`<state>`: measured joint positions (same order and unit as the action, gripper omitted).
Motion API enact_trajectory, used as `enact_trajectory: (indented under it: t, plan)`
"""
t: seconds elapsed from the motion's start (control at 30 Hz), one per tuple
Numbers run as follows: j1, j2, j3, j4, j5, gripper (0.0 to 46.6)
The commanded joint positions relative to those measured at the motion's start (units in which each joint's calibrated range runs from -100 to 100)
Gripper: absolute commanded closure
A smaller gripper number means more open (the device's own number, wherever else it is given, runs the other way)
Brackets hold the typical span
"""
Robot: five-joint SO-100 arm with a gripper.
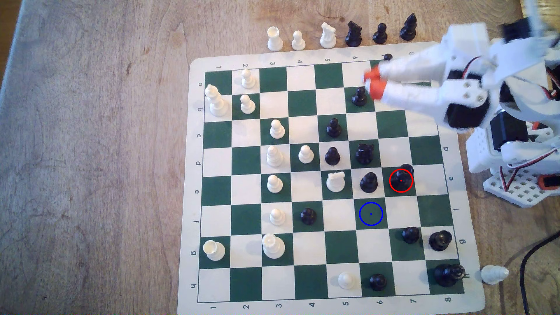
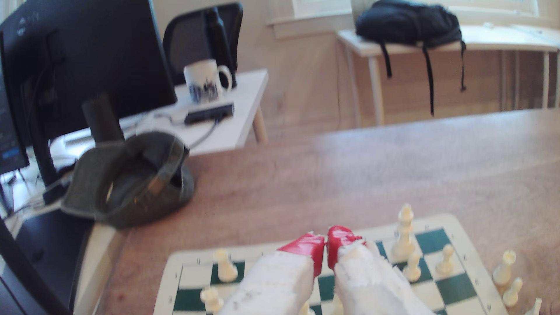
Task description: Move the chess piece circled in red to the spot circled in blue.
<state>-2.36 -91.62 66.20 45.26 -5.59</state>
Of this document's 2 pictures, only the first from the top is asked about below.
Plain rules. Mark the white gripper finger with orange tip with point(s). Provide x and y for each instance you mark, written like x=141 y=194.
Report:
x=411 y=97
x=411 y=68

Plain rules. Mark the black chess queen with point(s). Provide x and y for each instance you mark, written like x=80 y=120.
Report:
x=402 y=176

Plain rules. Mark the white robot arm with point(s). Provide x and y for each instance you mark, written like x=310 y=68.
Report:
x=518 y=57

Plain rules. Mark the black chess bishop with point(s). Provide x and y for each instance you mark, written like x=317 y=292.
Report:
x=369 y=183
x=408 y=29

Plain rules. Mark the black chess knight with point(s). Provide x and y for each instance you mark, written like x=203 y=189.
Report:
x=353 y=36
x=364 y=155

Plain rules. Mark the white chess knight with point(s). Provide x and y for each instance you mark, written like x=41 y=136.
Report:
x=336 y=182
x=328 y=37

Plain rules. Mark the white chess pawn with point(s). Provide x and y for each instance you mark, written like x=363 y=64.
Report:
x=247 y=105
x=306 y=155
x=298 y=42
x=346 y=281
x=248 y=80
x=274 y=184
x=277 y=130
x=277 y=217

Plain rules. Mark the black chess rook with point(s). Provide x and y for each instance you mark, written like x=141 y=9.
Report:
x=440 y=241

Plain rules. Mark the white chess rook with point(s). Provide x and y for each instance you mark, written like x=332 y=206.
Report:
x=274 y=40
x=214 y=251

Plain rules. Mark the white chess bishop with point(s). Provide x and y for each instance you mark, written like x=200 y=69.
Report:
x=493 y=274
x=274 y=157

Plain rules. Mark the black chess king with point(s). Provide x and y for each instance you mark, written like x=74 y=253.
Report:
x=447 y=275

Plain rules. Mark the white chess queen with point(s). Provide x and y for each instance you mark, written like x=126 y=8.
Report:
x=216 y=104

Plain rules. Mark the white chess king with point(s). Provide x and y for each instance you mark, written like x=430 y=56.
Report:
x=273 y=247

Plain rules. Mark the orange clamp part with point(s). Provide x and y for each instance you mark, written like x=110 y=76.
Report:
x=549 y=181

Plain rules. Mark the green and cream chessboard mat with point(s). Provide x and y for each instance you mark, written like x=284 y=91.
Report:
x=306 y=245

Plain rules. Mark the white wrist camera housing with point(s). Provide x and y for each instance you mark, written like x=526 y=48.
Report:
x=463 y=39

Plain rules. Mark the white grid base plate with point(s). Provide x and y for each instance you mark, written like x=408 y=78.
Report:
x=520 y=189

